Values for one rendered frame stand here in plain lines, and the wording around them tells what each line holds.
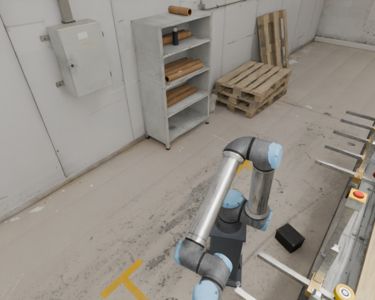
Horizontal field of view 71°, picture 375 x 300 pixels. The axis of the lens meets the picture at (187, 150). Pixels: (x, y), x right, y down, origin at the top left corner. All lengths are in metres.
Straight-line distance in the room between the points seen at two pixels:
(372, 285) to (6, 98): 2.83
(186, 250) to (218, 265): 0.14
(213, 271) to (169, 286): 1.31
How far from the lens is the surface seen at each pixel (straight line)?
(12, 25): 2.69
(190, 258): 1.14
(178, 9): 3.40
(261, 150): 1.26
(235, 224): 1.89
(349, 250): 2.07
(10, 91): 2.76
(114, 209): 2.93
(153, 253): 2.55
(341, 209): 2.16
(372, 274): 1.67
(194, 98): 3.69
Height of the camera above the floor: 2.17
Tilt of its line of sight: 38 degrees down
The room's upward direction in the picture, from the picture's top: 1 degrees counter-clockwise
